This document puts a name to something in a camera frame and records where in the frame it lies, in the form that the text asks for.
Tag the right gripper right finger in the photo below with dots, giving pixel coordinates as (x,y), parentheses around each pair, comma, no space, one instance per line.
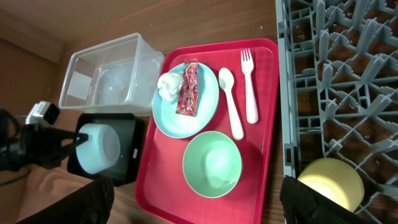
(303,205)

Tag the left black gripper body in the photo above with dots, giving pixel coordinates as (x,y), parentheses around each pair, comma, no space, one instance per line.
(36,145)

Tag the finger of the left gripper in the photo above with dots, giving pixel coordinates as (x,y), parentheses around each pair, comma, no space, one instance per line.
(60,135)
(58,154)

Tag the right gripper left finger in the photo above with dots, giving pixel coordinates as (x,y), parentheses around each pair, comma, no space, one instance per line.
(90,204)

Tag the yellow cup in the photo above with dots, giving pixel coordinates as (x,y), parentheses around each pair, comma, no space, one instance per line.
(335,180)

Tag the light blue bowl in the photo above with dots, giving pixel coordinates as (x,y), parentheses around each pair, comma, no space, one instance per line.
(101,150)

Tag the white napkin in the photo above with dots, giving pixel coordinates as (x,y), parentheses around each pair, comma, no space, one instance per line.
(169,86)

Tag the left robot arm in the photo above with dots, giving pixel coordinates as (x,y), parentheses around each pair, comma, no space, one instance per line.
(11,153)

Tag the black waste tray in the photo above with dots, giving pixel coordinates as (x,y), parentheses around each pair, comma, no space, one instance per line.
(130,130)

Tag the grey dishwasher rack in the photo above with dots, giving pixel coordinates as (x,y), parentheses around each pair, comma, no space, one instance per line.
(338,92)

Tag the clear plastic bin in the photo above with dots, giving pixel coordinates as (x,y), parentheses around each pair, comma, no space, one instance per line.
(117,76)

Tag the green bowl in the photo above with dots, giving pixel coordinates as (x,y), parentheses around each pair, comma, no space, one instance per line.
(212,164)

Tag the light blue plate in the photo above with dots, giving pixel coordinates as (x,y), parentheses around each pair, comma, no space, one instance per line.
(177,125)

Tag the red snack wrapper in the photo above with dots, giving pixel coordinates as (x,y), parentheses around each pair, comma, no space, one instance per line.
(188,99)

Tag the white plastic spoon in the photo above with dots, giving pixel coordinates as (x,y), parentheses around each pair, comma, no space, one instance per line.
(226,81)

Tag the white plastic fork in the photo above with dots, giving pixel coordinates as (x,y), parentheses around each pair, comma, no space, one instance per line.
(247,67)

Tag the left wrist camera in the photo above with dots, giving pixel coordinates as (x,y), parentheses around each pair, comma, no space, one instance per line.
(44,113)

